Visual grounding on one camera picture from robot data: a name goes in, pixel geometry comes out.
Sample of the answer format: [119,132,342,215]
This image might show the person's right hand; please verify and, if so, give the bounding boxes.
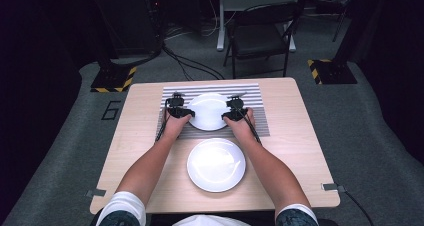
[223,108,258,144]

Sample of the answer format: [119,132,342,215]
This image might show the grey table edge clip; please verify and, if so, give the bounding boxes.
[85,188,108,199]
[321,182,348,193]

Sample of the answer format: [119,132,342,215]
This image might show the person's sleeve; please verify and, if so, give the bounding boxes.
[95,190,147,226]
[274,203,320,226]

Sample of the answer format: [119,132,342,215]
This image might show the white desk frame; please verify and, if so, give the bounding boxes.
[216,0,302,53]

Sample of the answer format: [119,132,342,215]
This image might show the person's left sleeve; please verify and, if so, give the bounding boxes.
[95,190,147,226]

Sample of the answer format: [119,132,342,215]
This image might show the black floor cables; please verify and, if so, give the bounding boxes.
[161,41,226,82]

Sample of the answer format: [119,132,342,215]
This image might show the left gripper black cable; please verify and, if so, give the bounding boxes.
[154,99,172,143]

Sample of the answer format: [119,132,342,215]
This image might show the person's left hand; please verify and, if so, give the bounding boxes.
[161,115,193,142]

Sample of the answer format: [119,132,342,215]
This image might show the person's white top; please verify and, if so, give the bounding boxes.
[171,214,252,226]

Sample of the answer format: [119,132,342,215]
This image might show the black table clip cable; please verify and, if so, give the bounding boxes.
[343,187,376,226]

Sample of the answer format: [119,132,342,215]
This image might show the dark equipment cabinet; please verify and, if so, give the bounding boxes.
[89,0,165,58]

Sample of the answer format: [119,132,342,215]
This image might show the black folding chair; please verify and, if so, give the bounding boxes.
[222,1,303,80]

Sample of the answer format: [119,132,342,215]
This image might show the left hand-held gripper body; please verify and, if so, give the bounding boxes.
[165,92,185,118]

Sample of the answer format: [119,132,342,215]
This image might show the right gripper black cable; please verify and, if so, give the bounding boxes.
[244,111,262,145]

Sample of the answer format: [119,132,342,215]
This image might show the person's right sleeve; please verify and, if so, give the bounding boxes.
[274,203,320,226]

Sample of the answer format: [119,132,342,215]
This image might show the small white plate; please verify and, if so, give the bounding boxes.
[186,92,233,132]

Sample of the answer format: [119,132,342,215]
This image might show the striped woven placemat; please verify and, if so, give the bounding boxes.
[155,83,271,141]

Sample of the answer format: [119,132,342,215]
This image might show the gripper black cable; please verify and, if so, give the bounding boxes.
[154,99,172,143]
[244,111,262,145]

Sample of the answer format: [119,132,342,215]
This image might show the hazard striped stand base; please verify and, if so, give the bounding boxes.
[90,65,138,94]
[306,58,359,86]

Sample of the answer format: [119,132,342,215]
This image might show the large white plate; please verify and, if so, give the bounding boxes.
[186,137,247,194]

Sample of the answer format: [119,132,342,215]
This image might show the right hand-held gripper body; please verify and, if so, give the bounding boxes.
[226,92,249,122]

